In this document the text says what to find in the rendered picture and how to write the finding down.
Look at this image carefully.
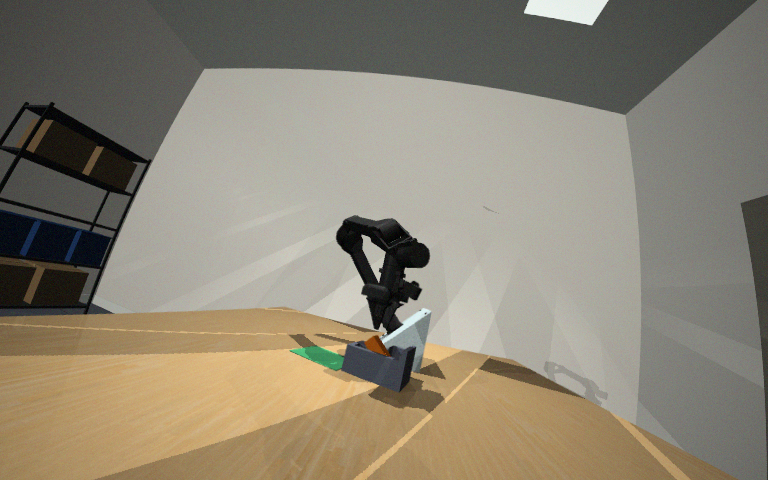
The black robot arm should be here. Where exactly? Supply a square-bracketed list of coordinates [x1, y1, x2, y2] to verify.
[336, 215, 430, 335]

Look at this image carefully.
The orange l-shaped part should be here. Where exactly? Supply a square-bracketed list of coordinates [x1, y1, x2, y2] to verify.
[365, 335, 391, 357]

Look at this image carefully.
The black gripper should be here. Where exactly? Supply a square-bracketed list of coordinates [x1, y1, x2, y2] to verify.
[361, 265, 409, 330]

